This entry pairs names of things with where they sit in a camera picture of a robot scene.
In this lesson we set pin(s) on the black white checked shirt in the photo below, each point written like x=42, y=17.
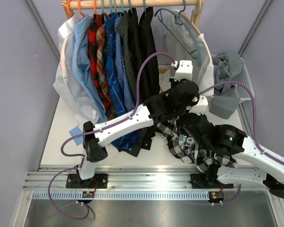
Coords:
x=184, y=147

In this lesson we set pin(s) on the grey button shirt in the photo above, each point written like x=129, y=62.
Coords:
x=227, y=66

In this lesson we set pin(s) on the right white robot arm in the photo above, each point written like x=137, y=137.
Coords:
x=225, y=139

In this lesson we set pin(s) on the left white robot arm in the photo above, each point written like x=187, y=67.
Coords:
x=182, y=98

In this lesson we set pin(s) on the blue striped shirt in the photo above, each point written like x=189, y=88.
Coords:
x=111, y=72

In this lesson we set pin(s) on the blue checked shirt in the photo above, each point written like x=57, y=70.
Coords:
x=120, y=67

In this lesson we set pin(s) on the white dress shirt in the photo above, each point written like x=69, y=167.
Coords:
x=65, y=83

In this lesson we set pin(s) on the white t-shirt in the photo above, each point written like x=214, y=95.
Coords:
x=183, y=44

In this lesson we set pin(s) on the tan red plaid shirt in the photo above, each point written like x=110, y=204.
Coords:
x=101, y=70

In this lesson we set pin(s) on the light blue shirt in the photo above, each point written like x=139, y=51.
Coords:
x=81, y=68

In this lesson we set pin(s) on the dark grey pinstripe shirt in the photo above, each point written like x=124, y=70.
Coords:
x=122, y=28

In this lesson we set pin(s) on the red black plaid shirt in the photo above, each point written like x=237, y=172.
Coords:
x=92, y=52

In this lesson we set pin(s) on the orange hanger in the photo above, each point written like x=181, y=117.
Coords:
x=95, y=7
x=70, y=12
x=79, y=8

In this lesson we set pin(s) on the wooden rack base shelf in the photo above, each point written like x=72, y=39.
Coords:
x=164, y=69

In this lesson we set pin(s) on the white plastic basket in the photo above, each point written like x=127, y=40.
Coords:
x=244, y=79

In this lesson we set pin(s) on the wooden rack right leg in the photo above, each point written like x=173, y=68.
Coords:
x=193, y=21

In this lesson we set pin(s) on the wooden rack leg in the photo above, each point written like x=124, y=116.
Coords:
x=193, y=21
x=64, y=7

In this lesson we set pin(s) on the wooden rack left leg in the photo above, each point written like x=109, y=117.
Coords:
x=64, y=7

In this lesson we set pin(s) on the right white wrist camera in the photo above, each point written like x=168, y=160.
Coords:
x=200, y=107

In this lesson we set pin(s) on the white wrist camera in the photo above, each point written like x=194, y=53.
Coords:
x=200, y=107
x=184, y=70

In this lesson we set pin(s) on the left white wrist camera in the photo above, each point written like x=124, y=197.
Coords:
x=184, y=70

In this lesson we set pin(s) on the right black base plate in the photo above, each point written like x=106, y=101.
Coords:
x=201, y=181

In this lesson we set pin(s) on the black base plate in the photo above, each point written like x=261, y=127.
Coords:
x=75, y=182
x=201, y=181

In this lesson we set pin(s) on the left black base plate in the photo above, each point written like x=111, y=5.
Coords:
x=75, y=182

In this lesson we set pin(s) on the aluminium mounting rail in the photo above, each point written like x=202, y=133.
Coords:
x=126, y=179

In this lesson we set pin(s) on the slotted cable duct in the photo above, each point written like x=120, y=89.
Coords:
x=123, y=195

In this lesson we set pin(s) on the wooden clothes rail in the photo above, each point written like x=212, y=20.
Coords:
x=106, y=4

